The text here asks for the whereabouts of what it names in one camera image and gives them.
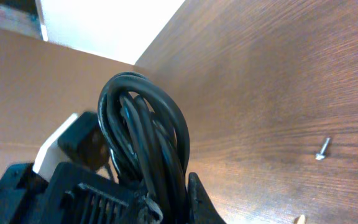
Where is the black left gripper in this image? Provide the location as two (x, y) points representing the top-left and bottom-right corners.
(0, 163), (48, 223)

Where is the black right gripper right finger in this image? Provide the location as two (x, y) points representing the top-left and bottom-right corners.
(188, 172), (226, 224)

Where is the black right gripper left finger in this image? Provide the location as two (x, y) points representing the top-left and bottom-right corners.
(39, 162), (163, 224)

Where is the thick black cable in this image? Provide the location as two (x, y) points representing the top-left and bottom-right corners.
(97, 71), (191, 224)

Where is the small silver screw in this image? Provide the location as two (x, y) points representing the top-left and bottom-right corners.
(315, 137), (331, 161)

